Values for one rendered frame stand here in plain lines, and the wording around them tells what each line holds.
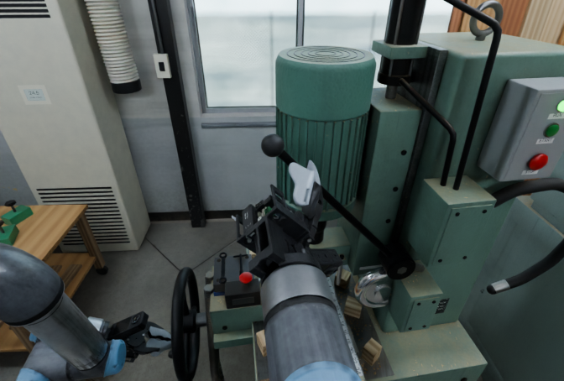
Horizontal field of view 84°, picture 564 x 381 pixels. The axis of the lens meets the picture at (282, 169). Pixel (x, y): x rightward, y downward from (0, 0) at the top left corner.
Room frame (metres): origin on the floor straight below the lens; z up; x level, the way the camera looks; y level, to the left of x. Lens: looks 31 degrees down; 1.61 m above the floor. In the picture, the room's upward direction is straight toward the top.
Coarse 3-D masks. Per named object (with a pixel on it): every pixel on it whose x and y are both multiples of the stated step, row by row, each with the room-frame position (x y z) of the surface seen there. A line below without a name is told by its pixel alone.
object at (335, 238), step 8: (328, 232) 0.59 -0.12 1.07; (336, 232) 0.59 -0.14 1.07; (344, 232) 0.59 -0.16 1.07; (328, 240) 0.56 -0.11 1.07; (336, 240) 0.56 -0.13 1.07; (344, 240) 0.56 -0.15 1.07; (320, 248) 0.54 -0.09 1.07; (328, 248) 0.54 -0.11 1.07; (336, 248) 0.54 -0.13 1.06; (344, 248) 0.55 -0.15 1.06; (344, 264) 0.55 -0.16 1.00
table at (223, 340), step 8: (256, 328) 0.44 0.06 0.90; (216, 336) 0.44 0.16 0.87; (224, 336) 0.44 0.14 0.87; (232, 336) 0.44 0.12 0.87; (240, 336) 0.44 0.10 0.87; (248, 336) 0.44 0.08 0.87; (256, 336) 0.42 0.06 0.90; (216, 344) 0.43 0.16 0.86; (224, 344) 0.43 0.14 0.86; (232, 344) 0.43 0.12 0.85; (240, 344) 0.43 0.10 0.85; (256, 344) 0.40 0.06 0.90; (256, 352) 0.38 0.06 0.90; (256, 360) 0.37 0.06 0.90; (264, 360) 0.37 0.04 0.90; (256, 368) 0.35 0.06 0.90; (264, 368) 0.35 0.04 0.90; (256, 376) 0.34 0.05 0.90; (264, 376) 0.34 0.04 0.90
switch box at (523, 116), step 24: (504, 96) 0.49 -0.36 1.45; (528, 96) 0.45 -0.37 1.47; (552, 96) 0.44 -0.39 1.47; (504, 120) 0.48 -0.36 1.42; (528, 120) 0.44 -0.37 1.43; (552, 120) 0.45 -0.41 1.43; (504, 144) 0.46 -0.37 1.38; (528, 144) 0.44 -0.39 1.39; (552, 144) 0.45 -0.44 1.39; (504, 168) 0.44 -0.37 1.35; (528, 168) 0.45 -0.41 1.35; (552, 168) 0.45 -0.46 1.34
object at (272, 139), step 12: (264, 144) 0.40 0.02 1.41; (276, 144) 0.40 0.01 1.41; (276, 156) 0.40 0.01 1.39; (288, 156) 0.41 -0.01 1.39; (324, 192) 0.42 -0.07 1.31; (336, 204) 0.42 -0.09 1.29; (348, 216) 0.43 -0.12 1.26; (360, 228) 0.43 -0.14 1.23; (372, 240) 0.44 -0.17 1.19; (384, 252) 0.44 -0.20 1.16; (396, 252) 0.45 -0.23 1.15; (384, 264) 0.44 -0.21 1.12; (396, 264) 0.42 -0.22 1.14; (408, 264) 0.43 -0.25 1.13; (420, 264) 0.46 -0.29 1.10; (396, 276) 0.43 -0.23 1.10
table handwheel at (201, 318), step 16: (192, 272) 0.63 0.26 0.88; (176, 288) 0.51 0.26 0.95; (192, 288) 0.63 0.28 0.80; (176, 304) 0.47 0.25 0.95; (192, 304) 0.62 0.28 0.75; (176, 320) 0.44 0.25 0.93; (192, 320) 0.51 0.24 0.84; (176, 336) 0.42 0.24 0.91; (192, 336) 0.55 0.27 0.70; (176, 352) 0.39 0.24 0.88; (192, 352) 0.50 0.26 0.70; (176, 368) 0.38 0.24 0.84; (192, 368) 0.44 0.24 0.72
